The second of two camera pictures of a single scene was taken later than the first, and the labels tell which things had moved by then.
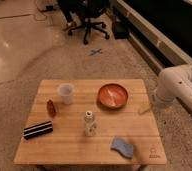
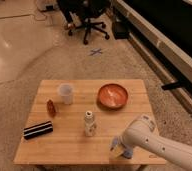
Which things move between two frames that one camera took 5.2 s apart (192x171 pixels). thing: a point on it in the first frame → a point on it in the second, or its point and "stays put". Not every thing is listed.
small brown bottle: x=51 y=111 stays put
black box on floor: x=121 y=30 stays put
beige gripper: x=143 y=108 → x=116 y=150
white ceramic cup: x=66 y=91 stays put
